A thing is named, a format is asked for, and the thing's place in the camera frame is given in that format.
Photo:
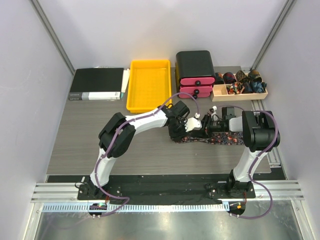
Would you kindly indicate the dark patterned necktie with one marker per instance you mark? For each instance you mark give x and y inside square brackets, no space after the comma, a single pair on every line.
[217,138]

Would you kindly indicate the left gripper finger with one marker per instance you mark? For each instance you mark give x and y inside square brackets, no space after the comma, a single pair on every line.
[192,135]
[177,138]

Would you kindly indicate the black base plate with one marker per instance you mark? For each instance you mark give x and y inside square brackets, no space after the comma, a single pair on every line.
[167,189]

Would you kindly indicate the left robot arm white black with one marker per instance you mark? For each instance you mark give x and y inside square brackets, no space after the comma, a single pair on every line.
[117,135]

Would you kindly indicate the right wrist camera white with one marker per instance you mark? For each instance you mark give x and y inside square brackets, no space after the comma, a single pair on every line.
[212,112]

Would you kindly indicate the rolled red patterned tie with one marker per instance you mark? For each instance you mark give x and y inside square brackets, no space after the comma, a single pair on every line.
[229,78]

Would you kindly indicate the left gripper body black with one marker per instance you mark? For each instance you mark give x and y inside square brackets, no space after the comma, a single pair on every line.
[178,127]

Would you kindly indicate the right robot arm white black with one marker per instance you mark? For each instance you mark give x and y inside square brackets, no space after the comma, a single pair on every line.
[259,133]

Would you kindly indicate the rolled orange dark tie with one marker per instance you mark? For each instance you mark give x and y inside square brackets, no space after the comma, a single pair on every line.
[255,75]

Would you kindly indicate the wooden compartment box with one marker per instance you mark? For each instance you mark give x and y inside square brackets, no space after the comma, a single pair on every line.
[219,94]

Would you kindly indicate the rolled blue tie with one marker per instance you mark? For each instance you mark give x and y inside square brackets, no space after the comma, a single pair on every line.
[258,87]

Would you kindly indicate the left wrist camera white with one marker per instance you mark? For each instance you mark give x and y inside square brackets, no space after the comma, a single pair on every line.
[193,123]

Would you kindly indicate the black pink drawer unit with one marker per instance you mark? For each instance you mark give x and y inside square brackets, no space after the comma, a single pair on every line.
[194,73]

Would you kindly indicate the yellow plastic tray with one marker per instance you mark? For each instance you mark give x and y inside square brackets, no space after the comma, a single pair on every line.
[149,85]

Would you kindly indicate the rolled brown patterned tie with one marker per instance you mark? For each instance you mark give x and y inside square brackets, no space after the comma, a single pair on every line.
[241,77]

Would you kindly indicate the rolled navy tie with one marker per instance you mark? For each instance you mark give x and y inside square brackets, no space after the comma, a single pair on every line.
[245,87]

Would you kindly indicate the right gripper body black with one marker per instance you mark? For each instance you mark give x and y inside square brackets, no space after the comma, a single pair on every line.
[211,126]

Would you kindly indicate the rolled floral tie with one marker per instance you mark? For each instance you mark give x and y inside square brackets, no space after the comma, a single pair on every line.
[234,89]

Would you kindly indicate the black binder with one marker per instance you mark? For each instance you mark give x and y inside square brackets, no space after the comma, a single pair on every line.
[96,84]

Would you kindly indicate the white teal pen box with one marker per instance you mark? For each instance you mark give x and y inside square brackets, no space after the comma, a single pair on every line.
[125,80]

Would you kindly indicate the white slotted cable duct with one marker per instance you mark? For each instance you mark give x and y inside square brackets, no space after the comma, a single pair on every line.
[91,207]

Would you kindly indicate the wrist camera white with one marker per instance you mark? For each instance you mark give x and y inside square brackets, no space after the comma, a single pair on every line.
[212,112]
[193,123]

